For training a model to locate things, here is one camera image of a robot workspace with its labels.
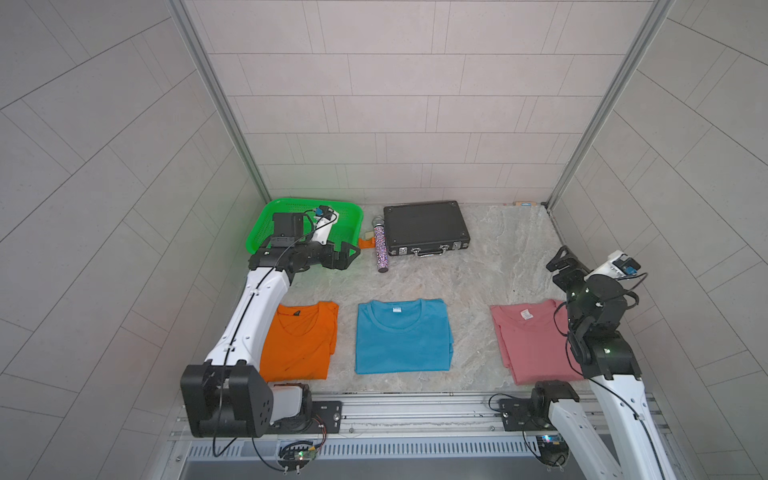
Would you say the green plastic basket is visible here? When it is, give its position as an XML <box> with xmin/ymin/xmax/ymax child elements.
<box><xmin>246</xmin><ymin>198</ymin><xmax>364</xmax><ymax>254</ymax></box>

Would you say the orange t-shirt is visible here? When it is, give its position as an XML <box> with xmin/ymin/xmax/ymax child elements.
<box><xmin>259</xmin><ymin>302</ymin><xmax>339</xmax><ymax>383</ymax></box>

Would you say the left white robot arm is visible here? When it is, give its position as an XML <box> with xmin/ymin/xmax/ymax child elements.
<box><xmin>180</xmin><ymin>205</ymin><xmax>360</xmax><ymax>440</ymax></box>

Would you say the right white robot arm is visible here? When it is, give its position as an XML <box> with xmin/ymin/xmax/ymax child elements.
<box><xmin>530</xmin><ymin>246</ymin><xmax>676</xmax><ymax>479</ymax></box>

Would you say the pink folded t-shirt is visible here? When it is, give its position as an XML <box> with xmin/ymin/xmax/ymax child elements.
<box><xmin>490</xmin><ymin>299</ymin><xmax>583</xmax><ymax>385</ymax></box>

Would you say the blue folded t-shirt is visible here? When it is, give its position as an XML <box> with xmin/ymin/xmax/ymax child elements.
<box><xmin>355</xmin><ymin>299</ymin><xmax>454</xmax><ymax>375</ymax></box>

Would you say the small orange object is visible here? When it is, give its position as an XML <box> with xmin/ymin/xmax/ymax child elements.
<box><xmin>358</xmin><ymin>237</ymin><xmax>376</xmax><ymax>249</ymax></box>

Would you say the purple patterned bottle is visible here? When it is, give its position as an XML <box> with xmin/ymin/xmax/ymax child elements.
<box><xmin>373</xmin><ymin>216</ymin><xmax>389</xmax><ymax>273</ymax></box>

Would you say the black hard case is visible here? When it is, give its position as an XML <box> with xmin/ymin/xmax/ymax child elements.
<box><xmin>383</xmin><ymin>200</ymin><xmax>471</xmax><ymax>257</ymax></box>

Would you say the right green circuit board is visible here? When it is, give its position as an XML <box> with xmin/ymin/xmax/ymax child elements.
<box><xmin>536</xmin><ymin>434</ymin><xmax>570</xmax><ymax>469</ymax></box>

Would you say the green circuit board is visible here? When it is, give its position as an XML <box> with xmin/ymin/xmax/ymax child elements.
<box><xmin>277</xmin><ymin>440</ymin><xmax>320</xmax><ymax>473</ymax></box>
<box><xmin>536</xmin><ymin>434</ymin><xmax>570</xmax><ymax>469</ymax></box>

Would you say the left green circuit board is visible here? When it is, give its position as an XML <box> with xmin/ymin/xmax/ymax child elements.
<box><xmin>277</xmin><ymin>440</ymin><xmax>320</xmax><ymax>473</ymax></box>

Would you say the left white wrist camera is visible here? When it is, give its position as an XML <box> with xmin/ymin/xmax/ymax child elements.
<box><xmin>310</xmin><ymin>205</ymin><xmax>339</xmax><ymax>245</ymax></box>

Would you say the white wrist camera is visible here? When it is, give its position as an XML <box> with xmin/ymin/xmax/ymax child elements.
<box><xmin>310</xmin><ymin>205</ymin><xmax>339</xmax><ymax>245</ymax></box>
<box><xmin>588</xmin><ymin>250</ymin><xmax>641</xmax><ymax>280</ymax></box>

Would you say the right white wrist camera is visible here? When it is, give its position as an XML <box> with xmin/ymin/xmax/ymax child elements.
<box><xmin>588</xmin><ymin>250</ymin><xmax>641</xmax><ymax>280</ymax></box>

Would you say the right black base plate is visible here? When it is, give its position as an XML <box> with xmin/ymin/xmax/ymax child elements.
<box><xmin>497</xmin><ymin>396</ymin><xmax>551</xmax><ymax>432</ymax></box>

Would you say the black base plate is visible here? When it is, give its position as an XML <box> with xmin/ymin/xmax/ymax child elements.
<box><xmin>497</xmin><ymin>396</ymin><xmax>551</xmax><ymax>432</ymax></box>
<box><xmin>268</xmin><ymin>401</ymin><xmax>343</xmax><ymax>435</ymax></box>

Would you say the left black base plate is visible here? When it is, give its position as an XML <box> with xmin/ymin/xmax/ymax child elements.
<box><xmin>268</xmin><ymin>401</ymin><xmax>343</xmax><ymax>435</ymax></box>

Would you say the aluminium mounting rail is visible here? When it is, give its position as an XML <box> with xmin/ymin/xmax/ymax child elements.
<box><xmin>167</xmin><ymin>392</ymin><xmax>670</xmax><ymax>442</ymax></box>

